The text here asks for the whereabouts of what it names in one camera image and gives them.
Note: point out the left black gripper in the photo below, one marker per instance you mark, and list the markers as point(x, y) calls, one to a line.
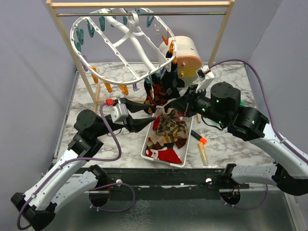
point(136, 124)

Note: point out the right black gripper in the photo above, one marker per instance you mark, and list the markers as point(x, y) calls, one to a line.
point(184, 104)

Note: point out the beige brown argyle sock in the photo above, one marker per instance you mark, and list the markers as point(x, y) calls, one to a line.
point(172, 130)

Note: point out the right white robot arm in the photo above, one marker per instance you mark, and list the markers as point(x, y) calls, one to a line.
point(289, 172)

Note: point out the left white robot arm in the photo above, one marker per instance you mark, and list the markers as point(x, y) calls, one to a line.
point(38, 206)

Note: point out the white oval clip hanger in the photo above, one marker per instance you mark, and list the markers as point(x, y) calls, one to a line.
point(138, 38)

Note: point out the black red yellow argyle sock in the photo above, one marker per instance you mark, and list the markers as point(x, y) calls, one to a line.
point(151, 96)

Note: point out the red santa sock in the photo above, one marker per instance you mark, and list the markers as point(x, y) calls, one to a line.
point(168, 155)
point(156, 123)

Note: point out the black sock with label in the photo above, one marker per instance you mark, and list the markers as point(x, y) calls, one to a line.
point(171, 82)

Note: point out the black orange marker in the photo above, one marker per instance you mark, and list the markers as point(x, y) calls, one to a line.
point(198, 137)

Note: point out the cream cylindrical toy drum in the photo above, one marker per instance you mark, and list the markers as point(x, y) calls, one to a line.
point(188, 59)

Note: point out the white perforated plastic basket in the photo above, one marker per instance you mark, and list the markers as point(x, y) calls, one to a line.
point(182, 152)

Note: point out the yellow translucent tube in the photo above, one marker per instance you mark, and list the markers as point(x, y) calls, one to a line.
point(203, 154)

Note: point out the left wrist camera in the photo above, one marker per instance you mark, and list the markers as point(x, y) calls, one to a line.
point(119, 113)

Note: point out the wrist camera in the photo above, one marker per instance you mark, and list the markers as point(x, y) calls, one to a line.
point(206, 77)
point(119, 113)

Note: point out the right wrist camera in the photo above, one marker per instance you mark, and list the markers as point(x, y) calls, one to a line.
point(206, 77)

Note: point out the black metal base rail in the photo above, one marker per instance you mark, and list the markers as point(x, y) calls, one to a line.
point(150, 184)

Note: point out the wooden clothes rack frame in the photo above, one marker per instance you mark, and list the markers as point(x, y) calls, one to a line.
point(53, 6)

